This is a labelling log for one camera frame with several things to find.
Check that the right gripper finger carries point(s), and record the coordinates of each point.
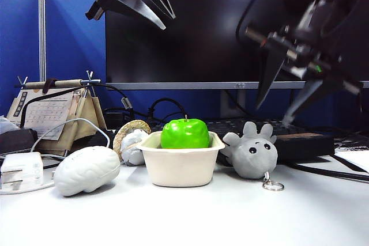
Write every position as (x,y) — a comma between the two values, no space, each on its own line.
(305,99)
(272,76)

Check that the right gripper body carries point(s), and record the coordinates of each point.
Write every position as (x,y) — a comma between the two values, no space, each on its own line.
(305,50)

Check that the grey octopus plush keyring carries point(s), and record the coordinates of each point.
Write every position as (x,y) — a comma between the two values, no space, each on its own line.
(253,156)

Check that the black AOC monitor silver bezel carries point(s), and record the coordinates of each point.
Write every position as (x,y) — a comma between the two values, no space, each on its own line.
(196,41)

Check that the black mechanical keyboard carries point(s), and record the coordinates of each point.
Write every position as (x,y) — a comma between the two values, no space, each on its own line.
(225,126)

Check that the wooden rod with metal clips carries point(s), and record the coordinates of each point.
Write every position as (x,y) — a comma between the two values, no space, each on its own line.
(66,83)

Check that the green apple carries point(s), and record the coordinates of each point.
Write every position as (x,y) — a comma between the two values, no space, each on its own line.
(184,133)

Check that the black power adapter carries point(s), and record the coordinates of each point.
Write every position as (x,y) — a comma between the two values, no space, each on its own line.
(115,119)

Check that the cream paper bowl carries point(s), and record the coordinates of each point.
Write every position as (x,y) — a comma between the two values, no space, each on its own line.
(178,168)

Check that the beige desk calendar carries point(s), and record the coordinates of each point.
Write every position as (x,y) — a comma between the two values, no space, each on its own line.
(49,113)

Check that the white figurine with straw hat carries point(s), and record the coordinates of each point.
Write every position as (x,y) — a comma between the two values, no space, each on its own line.
(131,145)

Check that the white plastic bag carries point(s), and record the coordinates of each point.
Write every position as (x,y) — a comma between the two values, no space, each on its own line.
(7,125)

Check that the white brain stress toy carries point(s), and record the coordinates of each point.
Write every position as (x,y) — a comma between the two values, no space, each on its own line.
(86,171)

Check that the black box device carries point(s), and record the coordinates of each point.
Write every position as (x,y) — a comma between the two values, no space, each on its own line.
(17,140)

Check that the aluminium partition frame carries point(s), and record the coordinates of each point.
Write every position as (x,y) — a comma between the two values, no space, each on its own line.
(42,33)

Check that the white USB wall charger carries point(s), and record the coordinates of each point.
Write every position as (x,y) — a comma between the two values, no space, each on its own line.
(23,169)

